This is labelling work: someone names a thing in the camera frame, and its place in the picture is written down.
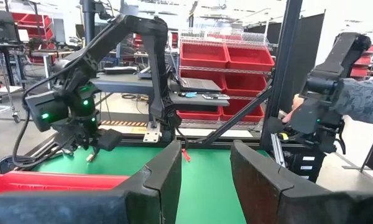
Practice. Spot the black control box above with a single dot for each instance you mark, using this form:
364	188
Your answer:
304	161

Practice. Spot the silver and black battery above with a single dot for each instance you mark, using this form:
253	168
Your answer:
90	157

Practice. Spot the grey desk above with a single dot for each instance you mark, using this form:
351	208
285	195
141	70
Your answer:
127	84

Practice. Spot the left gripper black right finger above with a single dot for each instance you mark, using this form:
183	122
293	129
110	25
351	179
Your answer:
258	186

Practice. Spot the green table mat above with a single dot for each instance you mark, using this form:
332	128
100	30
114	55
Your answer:
205	186

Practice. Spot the person's hand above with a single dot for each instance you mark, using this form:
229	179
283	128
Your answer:
295	104

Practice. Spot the black diagonal brace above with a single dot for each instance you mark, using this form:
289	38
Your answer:
236	119

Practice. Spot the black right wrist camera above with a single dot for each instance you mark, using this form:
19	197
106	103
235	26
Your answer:
49	109

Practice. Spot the black diagonal strut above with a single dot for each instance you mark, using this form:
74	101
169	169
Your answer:
283	62

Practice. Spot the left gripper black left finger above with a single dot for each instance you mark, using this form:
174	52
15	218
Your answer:
161	186

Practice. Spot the red plastic bin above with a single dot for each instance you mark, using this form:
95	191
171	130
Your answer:
49	183

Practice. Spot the black monitor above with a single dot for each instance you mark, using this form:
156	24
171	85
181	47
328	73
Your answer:
1	25

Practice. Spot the black partition panel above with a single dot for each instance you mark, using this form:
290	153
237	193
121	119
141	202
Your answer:
307	46

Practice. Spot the black keyboard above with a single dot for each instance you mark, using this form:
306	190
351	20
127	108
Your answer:
119	70

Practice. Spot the grey laptop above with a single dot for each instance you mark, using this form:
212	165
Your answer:
199	84

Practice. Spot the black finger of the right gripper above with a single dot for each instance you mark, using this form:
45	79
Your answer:
94	150
87	150

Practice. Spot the person's forearm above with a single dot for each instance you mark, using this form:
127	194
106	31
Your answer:
363	99

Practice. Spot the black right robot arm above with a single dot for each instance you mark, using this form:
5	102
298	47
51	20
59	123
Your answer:
155	62

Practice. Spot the white remote control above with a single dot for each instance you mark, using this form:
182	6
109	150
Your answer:
216	96

